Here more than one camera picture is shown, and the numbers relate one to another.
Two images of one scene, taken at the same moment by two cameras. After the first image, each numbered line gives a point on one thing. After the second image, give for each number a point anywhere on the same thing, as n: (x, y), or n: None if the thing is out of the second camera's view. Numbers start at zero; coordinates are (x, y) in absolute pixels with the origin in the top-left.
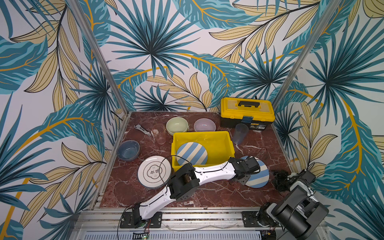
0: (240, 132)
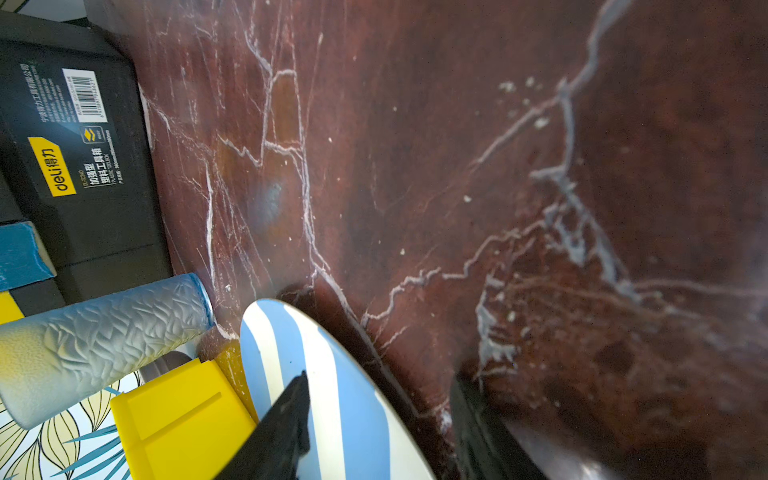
0: (62, 356)
